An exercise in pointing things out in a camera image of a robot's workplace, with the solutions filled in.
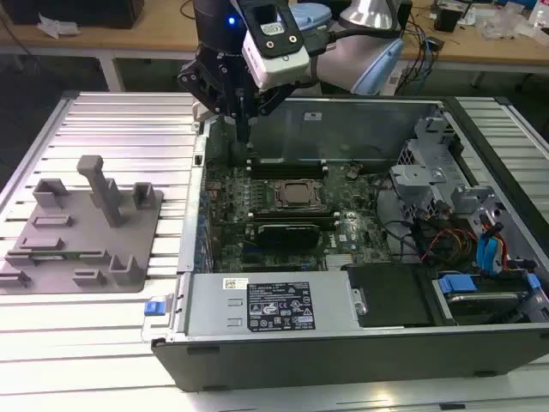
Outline black RAM slot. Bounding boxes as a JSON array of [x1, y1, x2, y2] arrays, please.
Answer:
[[248, 157, 328, 169], [248, 167, 329, 180]]

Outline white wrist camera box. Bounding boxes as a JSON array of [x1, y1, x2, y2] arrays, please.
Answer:
[[241, 0, 311, 91]]

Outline open black PC case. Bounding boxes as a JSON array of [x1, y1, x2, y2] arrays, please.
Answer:
[[141, 93, 549, 392]]

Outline hard disk in blue carrier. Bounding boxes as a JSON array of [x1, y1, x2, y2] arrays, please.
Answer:
[[431, 270, 542, 327]]

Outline silver power supply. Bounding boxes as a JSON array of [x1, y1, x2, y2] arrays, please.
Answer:
[[184, 272, 364, 338]]

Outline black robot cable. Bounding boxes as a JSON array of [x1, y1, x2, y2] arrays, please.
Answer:
[[302, 23, 407, 57]]

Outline silver CPU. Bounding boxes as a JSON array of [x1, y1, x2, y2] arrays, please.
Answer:
[[285, 183, 313, 203]]

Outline gray parts rack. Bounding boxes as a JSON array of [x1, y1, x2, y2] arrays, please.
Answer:
[[0, 154, 166, 295]]

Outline black plastic shroud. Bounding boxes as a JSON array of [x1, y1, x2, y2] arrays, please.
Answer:
[[341, 264, 435, 330]]

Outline crumpled white paper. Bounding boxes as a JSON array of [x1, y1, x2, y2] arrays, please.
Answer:
[[36, 11, 82, 40]]

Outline blue hanging cable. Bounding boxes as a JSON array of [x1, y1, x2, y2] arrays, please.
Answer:
[[416, 25, 435, 89]]

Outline gray case release latch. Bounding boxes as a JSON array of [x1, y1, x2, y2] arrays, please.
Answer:
[[191, 100, 215, 124]]

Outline black cylinder capacitor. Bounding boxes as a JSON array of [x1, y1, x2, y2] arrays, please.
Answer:
[[230, 142, 253, 167]]

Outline green RAM stick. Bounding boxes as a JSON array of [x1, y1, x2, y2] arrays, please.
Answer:
[[28, 250, 109, 262]]

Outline CPU socket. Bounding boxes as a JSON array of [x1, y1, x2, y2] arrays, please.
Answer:
[[273, 177, 322, 211]]

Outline black graphics card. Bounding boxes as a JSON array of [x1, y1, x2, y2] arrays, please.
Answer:
[[256, 221, 322, 251]]

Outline large black box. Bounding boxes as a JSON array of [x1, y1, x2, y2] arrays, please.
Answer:
[[3, 0, 145, 30]]

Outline wooden desk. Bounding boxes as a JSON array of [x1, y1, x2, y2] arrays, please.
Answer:
[[0, 0, 549, 87]]

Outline small black speaker box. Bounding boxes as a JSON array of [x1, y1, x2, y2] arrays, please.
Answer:
[[432, 6, 465, 33]]

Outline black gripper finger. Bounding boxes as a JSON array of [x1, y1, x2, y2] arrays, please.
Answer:
[[242, 83, 297, 145], [178, 60, 244, 143]]

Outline silver chipset heatsink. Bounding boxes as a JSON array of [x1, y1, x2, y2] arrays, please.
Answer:
[[324, 252, 392, 272]]

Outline gray metal drive cage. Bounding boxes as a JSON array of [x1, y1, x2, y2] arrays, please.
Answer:
[[389, 114, 504, 227]]

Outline red yellow wire bundle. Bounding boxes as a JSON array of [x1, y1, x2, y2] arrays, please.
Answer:
[[419, 228, 478, 265]]

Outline blue flat wire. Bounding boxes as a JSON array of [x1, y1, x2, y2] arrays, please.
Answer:
[[474, 233, 510, 276]]

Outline clear plastic bags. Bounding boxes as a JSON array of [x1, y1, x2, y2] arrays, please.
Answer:
[[479, 8, 538, 42]]

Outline green motherboard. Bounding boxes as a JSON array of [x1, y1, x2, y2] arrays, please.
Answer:
[[201, 161, 394, 274]]

